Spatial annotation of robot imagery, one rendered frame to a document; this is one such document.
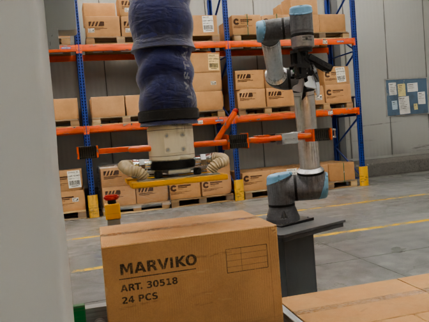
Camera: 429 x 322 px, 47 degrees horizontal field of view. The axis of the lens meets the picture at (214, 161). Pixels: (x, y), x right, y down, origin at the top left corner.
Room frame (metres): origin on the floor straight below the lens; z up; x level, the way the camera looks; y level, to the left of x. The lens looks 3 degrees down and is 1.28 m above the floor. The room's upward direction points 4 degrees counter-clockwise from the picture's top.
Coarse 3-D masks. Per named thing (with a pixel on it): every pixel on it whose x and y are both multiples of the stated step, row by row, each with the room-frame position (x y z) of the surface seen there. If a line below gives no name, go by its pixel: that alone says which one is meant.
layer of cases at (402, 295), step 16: (352, 288) 2.16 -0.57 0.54; (368, 288) 2.14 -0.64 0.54; (384, 288) 2.12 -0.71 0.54; (400, 288) 2.11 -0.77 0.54; (416, 288) 2.09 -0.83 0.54; (288, 304) 2.02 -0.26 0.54; (304, 304) 2.01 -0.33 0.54; (320, 304) 1.99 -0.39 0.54; (336, 304) 1.98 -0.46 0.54; (352, 304) 1.96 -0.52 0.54; (368, 304) 1.95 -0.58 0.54; (384, 304) 1.94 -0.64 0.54; (400, 304) 1.92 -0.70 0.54; (416, 304) 1.91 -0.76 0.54; (304, 320) 1.84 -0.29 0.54; (320, 320) 1.82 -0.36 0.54; (336, 320) 1.81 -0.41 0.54; (352, 320) 1.80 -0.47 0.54; (368, 320) 1.79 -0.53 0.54; (384, 320) 1.78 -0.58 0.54; (400, 320) 1.77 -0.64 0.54; (416, 320) 1.75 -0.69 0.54
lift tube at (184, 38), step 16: (144, 0) 1.72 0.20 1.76; (160, 0) 1.71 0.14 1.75; (176, 0) 1.74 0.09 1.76; (128, 16) 1.79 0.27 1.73; (144, 16) 1.71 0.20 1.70; (160, 16) 1.70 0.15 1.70; (176, 16) 1.72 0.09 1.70; (144, 32) 1.73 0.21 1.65; (160, 32) 1.71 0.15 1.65; (176, 32) 1.73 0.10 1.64; (192, 32) 1.82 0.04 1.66; (192, 48) 1.81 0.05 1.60
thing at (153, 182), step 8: (200, 168) 1.74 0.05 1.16; (160, 176) 1.70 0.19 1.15; (168, 176) 1.74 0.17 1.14; (176, 176) 1.72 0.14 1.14; (184, 176) 1.70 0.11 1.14; (192, 176) 1.71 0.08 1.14; (200, 176) 1.70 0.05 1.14; (208, 176) 1.71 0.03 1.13; (216, 176) 1.71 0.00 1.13; (224, 176) 1.72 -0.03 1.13; (136, 184) 1.64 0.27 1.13; (144, 184) 1.65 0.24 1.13; (152, 184) 1.66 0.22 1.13; (160, 184) 1.66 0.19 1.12; (168, 184) 1.67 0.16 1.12; (176, 184) 1.68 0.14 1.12
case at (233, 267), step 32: (128, 224) 1.93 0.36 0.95; (160, 224) 1.88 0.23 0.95; (192, 224) 1.82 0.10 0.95; (224, 224) 1.77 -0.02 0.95; (256, 224) 1.72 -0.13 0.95; (128, 256) 1.57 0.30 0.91; (160, 256) 1.59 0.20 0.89; (192, 256) 1.62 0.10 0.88; (224, 256) 1.64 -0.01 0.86; (256, 256) 1.67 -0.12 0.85; (128, 288) 1.56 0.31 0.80; (160, 288) 1.59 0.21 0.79; (192, 288) 1.61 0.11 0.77; (224, 288) 1.64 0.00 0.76; (256, 288) 1.67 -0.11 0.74; (128, 320) 1.56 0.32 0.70; (160, 320) 1.59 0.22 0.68; (192, 320) 1.61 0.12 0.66; (224, 320) 1.64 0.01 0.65; (256, 320) 1.66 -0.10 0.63
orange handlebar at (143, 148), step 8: (256, 136) 1.90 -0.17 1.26; (264, 136) 1.89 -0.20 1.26; (272, 136) 1.90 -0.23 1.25; (280, 136) 1.90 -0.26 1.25; (304, 136) 1.93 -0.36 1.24; (200, 144) 1.82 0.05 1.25; (208, 144) 1.83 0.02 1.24; (216, 144) 1.84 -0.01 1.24; (224, 144) 1.85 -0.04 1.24; (104, 152) 2.00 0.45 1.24; (112, 152) 2.01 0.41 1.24; (120, 152) 2.02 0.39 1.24; (136, 152) 1.77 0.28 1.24
